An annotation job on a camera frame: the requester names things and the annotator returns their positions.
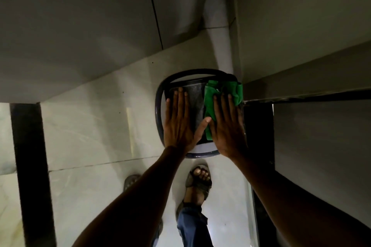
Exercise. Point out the person's right hand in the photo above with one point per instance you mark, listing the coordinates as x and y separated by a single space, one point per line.
229 136

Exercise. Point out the person's left hand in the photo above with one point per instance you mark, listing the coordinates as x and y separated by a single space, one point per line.
178 131

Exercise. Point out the person's left middle finger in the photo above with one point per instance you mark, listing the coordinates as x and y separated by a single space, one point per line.
181 105

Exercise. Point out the person's right little finger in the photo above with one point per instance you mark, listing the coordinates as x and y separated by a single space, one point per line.
241 119

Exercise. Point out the person's right thumb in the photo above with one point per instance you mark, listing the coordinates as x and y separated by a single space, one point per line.
213 129

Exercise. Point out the person's right middle finger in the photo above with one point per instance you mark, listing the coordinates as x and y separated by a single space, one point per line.
224 108

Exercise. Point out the person's left thumb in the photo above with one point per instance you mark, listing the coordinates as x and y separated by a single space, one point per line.
203 128

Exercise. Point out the person's left little finger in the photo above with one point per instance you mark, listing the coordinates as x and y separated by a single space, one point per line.
167 112

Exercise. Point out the black plastic chair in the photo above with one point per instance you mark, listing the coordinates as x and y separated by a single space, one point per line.
197 97

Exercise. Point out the green cleaning cloth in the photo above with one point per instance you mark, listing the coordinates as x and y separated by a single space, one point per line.
210 93

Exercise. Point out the person's right forearm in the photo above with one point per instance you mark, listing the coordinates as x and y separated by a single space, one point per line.
289 206

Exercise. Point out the person's left forearm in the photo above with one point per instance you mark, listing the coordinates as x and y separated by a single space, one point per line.
136 200

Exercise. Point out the blue jeans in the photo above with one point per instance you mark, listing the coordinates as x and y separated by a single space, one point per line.
191 226

